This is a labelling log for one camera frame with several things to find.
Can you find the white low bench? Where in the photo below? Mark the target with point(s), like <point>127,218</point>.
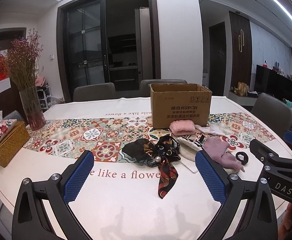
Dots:
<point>242,100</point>

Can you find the glass vase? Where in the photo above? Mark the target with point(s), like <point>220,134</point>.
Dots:
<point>32,108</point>

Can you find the white shoe rack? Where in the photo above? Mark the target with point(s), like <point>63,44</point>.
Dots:
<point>46,100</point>

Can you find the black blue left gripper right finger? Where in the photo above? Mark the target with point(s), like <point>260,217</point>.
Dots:
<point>258,220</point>

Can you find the cream dotted black sock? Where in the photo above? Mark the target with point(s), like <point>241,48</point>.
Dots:
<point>188,148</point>

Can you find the grey chair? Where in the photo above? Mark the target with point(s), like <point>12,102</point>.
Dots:
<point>145,85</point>
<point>273,112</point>
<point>103,91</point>

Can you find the white cloth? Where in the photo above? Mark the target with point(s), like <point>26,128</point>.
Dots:
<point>211,129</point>

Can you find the pink fluffy cloth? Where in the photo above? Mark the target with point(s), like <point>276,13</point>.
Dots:
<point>182,127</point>

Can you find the grey chair right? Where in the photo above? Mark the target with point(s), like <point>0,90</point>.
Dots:
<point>273,112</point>

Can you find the lilac fuzzy cloth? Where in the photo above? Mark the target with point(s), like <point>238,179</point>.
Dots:
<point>217,150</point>

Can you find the dark wooden door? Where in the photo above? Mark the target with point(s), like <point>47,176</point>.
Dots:
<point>217,58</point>

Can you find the patterned tablecloth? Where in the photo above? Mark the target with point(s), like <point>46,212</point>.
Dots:
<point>119,199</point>

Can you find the dried purple flowers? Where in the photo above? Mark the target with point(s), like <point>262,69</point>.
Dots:
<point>22,60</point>

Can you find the brown cardboard box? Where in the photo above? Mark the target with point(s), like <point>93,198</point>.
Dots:
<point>184,101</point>

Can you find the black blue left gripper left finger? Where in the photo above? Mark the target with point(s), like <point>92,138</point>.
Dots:
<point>30,219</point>

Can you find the floral tissue cover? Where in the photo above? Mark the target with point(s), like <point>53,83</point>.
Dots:
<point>0,129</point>

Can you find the grey chair left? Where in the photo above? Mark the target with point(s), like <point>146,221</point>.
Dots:
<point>103,91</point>

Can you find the black sliding glass door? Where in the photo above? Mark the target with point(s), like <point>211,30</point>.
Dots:
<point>101,41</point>

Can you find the red wall calendar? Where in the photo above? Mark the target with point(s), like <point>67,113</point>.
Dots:
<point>4,76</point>

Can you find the black floral silk scarf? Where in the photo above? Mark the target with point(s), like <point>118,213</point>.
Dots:
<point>161,155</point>

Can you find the grey chair middle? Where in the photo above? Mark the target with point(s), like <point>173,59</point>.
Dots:
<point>145,85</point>

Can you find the woven tissue box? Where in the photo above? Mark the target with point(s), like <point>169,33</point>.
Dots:
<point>13,142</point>

